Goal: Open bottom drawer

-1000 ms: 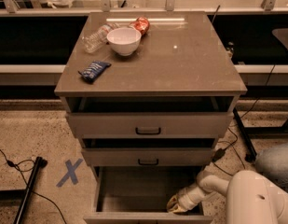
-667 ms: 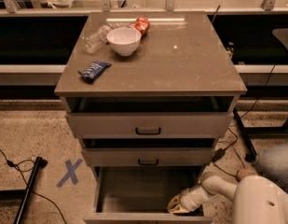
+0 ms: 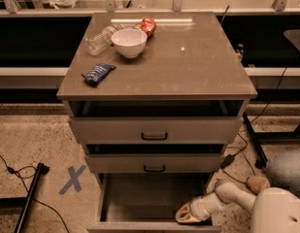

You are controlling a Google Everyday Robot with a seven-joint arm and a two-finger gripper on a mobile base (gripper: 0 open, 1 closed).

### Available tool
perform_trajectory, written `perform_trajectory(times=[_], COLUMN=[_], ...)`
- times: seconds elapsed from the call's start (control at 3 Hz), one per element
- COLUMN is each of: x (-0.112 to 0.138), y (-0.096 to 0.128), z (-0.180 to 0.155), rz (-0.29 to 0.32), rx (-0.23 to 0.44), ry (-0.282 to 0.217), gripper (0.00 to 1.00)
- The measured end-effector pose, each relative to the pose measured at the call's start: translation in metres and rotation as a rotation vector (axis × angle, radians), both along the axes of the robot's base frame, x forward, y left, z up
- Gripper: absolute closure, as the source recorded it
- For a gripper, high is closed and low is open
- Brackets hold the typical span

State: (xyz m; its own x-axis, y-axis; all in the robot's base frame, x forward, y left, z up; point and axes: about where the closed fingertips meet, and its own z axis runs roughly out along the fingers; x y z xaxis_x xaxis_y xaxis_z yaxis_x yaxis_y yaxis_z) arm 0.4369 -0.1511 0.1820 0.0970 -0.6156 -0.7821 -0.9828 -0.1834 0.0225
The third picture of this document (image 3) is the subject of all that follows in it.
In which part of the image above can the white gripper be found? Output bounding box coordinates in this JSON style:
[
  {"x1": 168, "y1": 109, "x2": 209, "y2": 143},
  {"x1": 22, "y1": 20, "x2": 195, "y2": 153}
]
[{"x1": 176, "y1": 192, "x2": 225, "y2": 223}]

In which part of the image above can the grey drawer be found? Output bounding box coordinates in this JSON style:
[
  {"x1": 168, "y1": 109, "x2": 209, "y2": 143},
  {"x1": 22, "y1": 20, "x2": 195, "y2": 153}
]
[
  {"x1": 85, "y1": 153, "x2": 222, "y2": 174},
  {"x1": 69, "y1": 116, "x2": 243, "y2": 145},
  {"x1": 87, "y1": 173, "x2": 221, "y2": 233}
]

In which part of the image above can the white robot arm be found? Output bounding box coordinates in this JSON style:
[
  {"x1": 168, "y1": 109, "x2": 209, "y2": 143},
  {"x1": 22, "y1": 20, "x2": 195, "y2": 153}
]
[{"x1": 176, "y1": 179, "x2": 300, "y2": 233}]

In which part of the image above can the grey drawer cabinet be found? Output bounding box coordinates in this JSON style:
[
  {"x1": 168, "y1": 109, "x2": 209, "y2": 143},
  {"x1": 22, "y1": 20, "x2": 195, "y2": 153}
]
[{"x1": 56, "y1": 11, "x2": 258, "y2": 202}]

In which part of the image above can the tan work boot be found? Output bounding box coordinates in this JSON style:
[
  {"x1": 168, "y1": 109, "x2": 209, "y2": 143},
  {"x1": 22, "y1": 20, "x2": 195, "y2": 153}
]
[{"x1": 246, "y1": 176, "x2": 270, "y2": 194}]

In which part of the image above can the black stand leg right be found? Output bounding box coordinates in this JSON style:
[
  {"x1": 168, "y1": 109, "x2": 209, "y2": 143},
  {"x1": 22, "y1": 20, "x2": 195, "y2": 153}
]
[{"x1": 243, "y1": 114, "x2": 268, "y2": 169}]

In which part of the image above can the black stand leg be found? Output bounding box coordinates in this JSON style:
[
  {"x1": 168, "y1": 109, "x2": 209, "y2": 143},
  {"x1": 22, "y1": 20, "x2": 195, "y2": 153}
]
[
  {"x1": 0, "y1": 163, "x2": 50, "y2": 233},
  {"x1": 243, "y1": 114, "x2": 268, "y2": 169}
]

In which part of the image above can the blue tape cross mark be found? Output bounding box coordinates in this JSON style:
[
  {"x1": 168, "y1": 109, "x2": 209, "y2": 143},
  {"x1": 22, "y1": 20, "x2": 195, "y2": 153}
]
[{"x1": 59, "y1": 165, "x2": 86, "y2": 195}]

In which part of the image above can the black stand leg left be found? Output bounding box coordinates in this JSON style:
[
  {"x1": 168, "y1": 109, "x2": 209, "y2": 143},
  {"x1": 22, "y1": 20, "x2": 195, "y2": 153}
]
[{"x1": 0, "y1": 163, "x2": 50, "y2": 233}]

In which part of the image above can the blue snack bag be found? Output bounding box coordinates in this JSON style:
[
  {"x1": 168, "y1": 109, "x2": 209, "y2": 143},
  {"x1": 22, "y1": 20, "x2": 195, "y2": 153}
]
[{"x1": 82, "y1": 63, "x2": 116, "y2": 86}]

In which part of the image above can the white ceramic bowl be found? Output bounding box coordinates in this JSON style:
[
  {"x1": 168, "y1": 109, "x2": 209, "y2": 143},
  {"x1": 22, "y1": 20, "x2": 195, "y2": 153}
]
[{"x1": 112, "y1": 28, "x2": 148, "y2": 58}]

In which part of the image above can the clear plastic water bottle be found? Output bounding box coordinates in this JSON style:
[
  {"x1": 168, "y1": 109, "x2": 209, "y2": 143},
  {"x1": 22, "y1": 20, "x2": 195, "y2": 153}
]
[{"x1": 85, "y1": 24, "x2": 124, "y2": 55}]

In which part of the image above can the grey table corner right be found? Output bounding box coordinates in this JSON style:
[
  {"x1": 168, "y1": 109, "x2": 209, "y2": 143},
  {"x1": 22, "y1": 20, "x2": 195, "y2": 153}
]
[{"x1": 283, "y1": 29, "x2": 300, "y2": 51}]

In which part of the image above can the black power adapter cable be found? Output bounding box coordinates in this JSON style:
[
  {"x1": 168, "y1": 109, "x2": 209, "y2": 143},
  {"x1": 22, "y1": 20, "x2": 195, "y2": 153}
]
[{"x1": 219, "y1": 132, "x2": 256, "y2": 185}]

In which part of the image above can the black floor cable left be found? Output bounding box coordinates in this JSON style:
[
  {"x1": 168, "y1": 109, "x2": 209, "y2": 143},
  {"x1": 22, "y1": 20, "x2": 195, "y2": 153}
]
[{"x1": 0, "y1": 149, "x2": 71, "y2": 233}]

